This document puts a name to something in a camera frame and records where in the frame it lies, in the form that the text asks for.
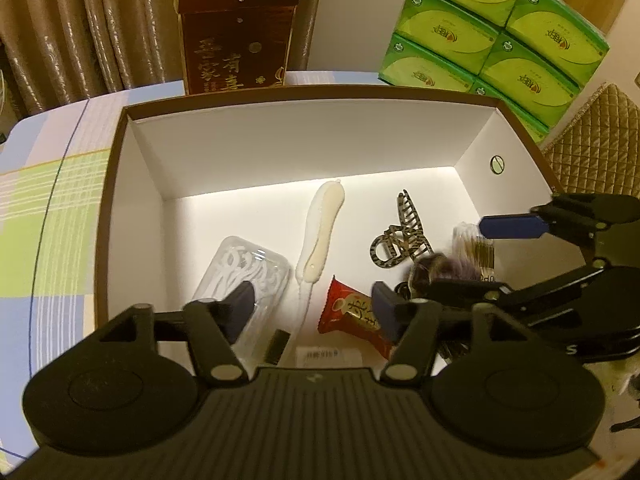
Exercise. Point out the dark furry scrunchie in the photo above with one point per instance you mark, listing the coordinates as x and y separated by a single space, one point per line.
440 267

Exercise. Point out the stack of green tissue packs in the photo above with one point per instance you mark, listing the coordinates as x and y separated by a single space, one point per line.
465 35

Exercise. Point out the cotton swab pack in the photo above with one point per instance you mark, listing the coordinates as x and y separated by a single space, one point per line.
475 256

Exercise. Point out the brown cardboard box white inside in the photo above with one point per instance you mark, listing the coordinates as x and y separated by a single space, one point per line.
300 150

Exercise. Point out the white barcode sticker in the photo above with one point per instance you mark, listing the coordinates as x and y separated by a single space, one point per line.
327 356

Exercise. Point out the brown plaque gold characters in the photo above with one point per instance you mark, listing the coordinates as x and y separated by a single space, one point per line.
235 40

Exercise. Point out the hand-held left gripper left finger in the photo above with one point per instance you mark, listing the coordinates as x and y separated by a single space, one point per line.
242 307

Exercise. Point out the red snack packet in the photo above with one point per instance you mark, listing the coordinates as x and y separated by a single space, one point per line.
345 310

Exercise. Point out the quilted beige chair cover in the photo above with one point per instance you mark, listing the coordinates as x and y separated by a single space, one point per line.
595 145

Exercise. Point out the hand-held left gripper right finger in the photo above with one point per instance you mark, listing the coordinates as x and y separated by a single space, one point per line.
386 312

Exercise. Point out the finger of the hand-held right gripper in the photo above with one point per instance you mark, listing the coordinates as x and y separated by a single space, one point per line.
510 226
465 290

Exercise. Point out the clear plastic floss pick pack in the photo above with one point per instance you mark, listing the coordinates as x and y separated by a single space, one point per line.
265 270

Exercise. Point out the leopard print hair clip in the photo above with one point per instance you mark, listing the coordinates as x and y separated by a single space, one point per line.
400 245

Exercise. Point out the beige curtain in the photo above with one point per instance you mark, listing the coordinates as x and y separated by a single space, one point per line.
100 25

